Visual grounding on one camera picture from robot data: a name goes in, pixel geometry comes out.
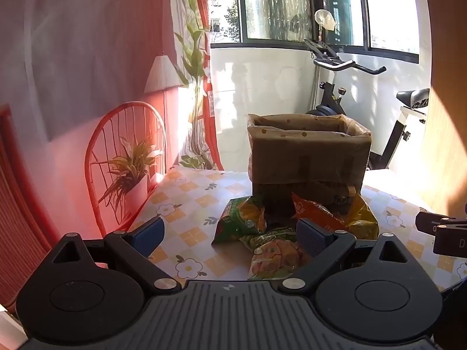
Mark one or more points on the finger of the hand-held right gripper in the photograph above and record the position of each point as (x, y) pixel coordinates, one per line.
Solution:
(448, 237)

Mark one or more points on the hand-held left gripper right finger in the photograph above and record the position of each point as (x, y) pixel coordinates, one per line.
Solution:
(310, 237)

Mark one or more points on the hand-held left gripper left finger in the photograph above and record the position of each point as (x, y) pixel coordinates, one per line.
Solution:
(151, 235)

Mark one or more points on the orange and yellow snack packet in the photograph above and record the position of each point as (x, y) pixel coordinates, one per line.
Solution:
(328, 211)

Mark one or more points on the green and orange snack packet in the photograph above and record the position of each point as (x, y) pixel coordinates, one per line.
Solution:
(273, 255)

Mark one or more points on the printed cardboard box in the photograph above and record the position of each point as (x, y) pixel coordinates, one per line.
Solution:
(277, 197)

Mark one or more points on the potted spider plant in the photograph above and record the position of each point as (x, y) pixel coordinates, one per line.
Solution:
(137, 193)

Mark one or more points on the floral checked tablecloth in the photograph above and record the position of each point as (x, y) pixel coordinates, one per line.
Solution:
(189, 204)

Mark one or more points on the low leafy green plant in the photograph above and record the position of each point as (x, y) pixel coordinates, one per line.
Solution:
(197, 162)

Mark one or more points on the red curtain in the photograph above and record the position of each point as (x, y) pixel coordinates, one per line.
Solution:
(208, 116)

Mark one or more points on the red ribbed panel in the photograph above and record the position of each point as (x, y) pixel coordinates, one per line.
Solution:
(22, 207)

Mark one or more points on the black exercise bike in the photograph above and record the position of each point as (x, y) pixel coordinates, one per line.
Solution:
(330, 94)

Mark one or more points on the floor lamp with pleated shade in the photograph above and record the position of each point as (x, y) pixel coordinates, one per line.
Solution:
(164, 74)

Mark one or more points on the tall bamboo plant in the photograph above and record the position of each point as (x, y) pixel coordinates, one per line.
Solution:
(197, 43)

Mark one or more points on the white hanging sheet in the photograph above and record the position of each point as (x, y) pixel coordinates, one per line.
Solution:
(91, 43)

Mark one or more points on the clear plastic bag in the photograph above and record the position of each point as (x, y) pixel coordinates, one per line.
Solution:
(324, 19)

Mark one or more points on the dark framed window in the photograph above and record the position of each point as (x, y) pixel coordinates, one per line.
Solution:
(277, 7)

